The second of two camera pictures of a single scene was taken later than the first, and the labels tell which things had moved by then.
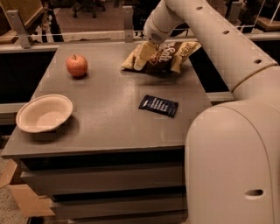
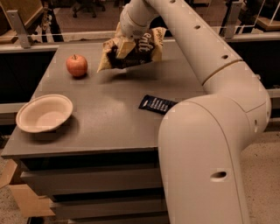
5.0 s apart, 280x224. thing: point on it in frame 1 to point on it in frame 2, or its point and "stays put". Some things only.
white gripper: x=152 y=32 to x=130 y=26
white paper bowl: x=44 y=113 stays put
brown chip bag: x=167 y=57 to x=148 y=49
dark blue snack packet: x=159 y=105 stays put
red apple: x=77 y=66 stays put
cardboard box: x=30 y=202 stays put
